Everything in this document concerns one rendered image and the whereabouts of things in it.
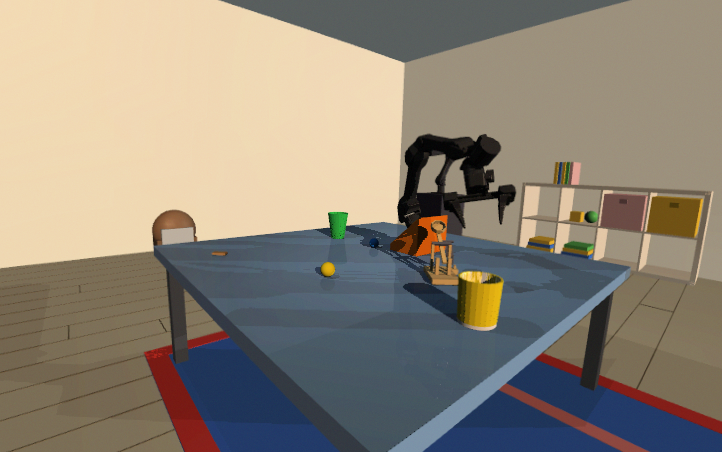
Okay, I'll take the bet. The yellow ball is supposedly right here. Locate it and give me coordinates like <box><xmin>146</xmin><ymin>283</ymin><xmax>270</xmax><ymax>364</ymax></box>
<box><xmin>320</xmin><ymin>262</ymin><xmax>335</xmax><ymax>277</ymax></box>

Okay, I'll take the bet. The green cup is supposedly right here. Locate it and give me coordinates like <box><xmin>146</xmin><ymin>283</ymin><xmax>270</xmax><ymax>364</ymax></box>
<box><xmin>328</xmin><ymin>212</ymin><xmax>348</xmax><ymax>239</ymax></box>

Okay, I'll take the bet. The yellow mug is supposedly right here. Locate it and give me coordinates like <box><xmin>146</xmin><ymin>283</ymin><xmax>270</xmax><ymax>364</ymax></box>
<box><xmin>456</xmin><ymin>271</ymin><xmax>504</xmax><ymax>331</ymax></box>

